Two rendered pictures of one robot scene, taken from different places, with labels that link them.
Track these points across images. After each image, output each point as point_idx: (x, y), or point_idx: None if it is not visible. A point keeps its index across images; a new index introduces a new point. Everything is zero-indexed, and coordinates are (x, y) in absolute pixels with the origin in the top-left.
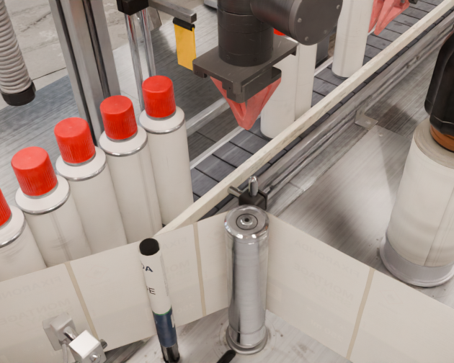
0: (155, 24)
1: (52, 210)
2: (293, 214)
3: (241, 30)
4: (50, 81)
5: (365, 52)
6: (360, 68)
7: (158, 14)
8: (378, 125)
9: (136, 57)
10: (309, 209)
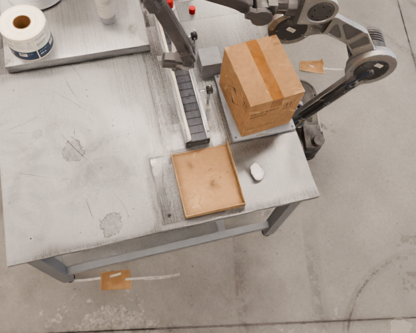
0: (321, 92)
1: None
2: (137, 6)
3: None
4: None
5: (181, 70)
6: (168, 49)
7: (331, 98)
8: (148, 44)
9: None
10: (136, 10)
